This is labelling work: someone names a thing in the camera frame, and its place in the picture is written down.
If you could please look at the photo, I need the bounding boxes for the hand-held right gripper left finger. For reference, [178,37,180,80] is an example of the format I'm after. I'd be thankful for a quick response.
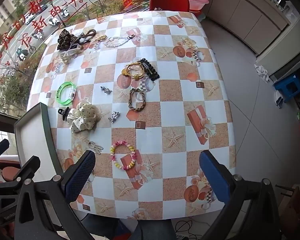
[14,151,96,240]

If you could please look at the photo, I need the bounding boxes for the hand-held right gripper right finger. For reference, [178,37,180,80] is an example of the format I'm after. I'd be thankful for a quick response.
[199,150,282,240]

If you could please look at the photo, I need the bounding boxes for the grey box with white inside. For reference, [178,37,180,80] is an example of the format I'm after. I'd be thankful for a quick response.
[14,102,63,183]

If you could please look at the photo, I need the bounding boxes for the pastel bead bracelet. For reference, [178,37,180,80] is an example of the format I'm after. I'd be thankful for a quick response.
[110,141,136,171]

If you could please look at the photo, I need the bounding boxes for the cream polka dot scrunchie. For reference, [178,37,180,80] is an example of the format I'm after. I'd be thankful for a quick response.
[66,102,98,134]

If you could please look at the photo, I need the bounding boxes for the small black claw clip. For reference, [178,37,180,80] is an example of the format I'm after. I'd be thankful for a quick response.
[57,108,70,121]

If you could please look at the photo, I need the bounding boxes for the silver chain earring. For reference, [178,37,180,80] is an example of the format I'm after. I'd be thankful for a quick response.
[108,111,121,123]

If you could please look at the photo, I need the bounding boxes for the green plastic bangle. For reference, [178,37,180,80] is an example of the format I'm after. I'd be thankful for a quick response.
[56,81,77,106]

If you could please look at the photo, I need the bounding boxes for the brown braided bracelet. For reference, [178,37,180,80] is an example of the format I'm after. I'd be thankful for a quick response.
[128,88,146,111]

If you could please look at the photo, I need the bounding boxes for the yellow hair ties with beads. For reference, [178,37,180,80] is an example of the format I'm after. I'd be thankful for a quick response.
[122,62,143,80]

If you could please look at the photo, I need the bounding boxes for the brown round stool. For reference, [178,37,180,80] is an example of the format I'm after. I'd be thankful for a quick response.
[1,166,22,182]

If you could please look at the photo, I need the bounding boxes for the person's dark pants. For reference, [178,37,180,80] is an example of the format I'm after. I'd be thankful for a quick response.
[82,212,177,240]

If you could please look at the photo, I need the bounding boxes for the checkered printed tablecloth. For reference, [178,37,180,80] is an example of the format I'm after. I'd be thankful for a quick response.
[27,10,238,221]

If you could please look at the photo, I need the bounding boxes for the white slipper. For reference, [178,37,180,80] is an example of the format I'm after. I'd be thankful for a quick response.
[275,89,285,109]

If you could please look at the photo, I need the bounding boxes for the clear claw clip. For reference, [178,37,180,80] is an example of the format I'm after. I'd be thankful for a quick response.
[58,48,78,65]

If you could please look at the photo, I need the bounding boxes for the blue plastic stool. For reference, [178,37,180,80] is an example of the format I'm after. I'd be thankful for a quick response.
[273,73,300,103]

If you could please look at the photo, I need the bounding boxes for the white cloth rag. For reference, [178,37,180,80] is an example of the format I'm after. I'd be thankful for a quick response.
[254,64,270,82]

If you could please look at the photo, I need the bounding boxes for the black beaded hair clip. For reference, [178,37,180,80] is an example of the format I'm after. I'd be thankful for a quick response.
[139,58,161,81]

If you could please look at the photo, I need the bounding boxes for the leopard print hair bow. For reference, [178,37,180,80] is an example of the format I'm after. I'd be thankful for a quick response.
[56,29,80,51]

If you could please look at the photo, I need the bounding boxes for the white counter unit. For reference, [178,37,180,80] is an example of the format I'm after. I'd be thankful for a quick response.
[255,17,300,78]

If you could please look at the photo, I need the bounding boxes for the beige floor cabinet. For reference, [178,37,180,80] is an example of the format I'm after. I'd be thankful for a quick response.
[199,0,291,56]

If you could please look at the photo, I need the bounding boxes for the red plastic basin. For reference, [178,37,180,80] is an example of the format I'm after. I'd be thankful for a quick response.
[187,0,209,12]

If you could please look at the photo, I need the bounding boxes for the black floor cable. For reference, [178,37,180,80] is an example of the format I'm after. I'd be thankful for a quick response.
[174,219,209,240]

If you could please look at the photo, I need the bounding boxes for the white elastic hair tie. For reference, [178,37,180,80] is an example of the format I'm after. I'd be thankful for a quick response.
[69,42,85,53]

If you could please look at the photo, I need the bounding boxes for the clear bead chain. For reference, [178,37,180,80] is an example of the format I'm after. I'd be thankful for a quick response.
[104,33,137,48]

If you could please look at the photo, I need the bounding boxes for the brown braided hair tie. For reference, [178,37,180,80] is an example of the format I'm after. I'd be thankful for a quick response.
[80,29,97,38]

